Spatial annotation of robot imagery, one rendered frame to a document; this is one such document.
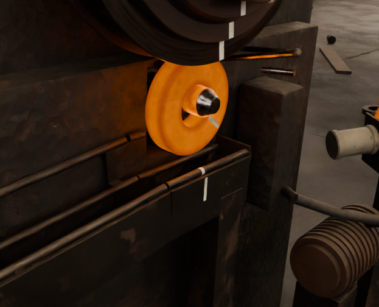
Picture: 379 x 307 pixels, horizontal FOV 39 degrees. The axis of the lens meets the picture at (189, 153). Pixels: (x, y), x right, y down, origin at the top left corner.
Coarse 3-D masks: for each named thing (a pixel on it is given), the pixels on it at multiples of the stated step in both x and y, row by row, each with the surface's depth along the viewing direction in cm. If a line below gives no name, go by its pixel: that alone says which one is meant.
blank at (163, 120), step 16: (160, 80) 75; (176, 80) 75; (192, 80) 78; (208, 80) 81; (224, 80) 84; (160, 96) 75; (176, 96) 76; (224, 96) 85; (160, 112) 75; (176, 112) 77; (224, 112) 86; (160, 128) 76; (176, 128) 78; (192, 128) 81; (208, 128) 84; (160, 144) 79; (176, 144) 79; (192, 144) 82
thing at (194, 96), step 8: (152, 72) 84; (152, 80) 83; (192, 88) 78; (200, 88) 78; (208, 88) 78; (192, 96) 78; (200, 96) 77; (208, 96) 77; (216, 96) 78; (184, 104) 79; (192, 104) 78; (200, 104) 77; (208, 104) 77; (216, 104) 78; (192, 112) 79; (200, 112) 78; (208, 112) 78; (216, 112) 78
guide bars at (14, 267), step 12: (228, 156) 88; (240, 156) 89; (204, 168) 83; (216, 168) 86; (180, 180) 80; (156, 192) 76; (132, 204) 73; (108, 216) 71; (84, 228) 68; (96, 228) 69; (60, 240) 66; (72, 240) 67; (36, 252) 64; (48, 252) 64; (12, 264) 62; (24, 264) 62; (0, 276) 60
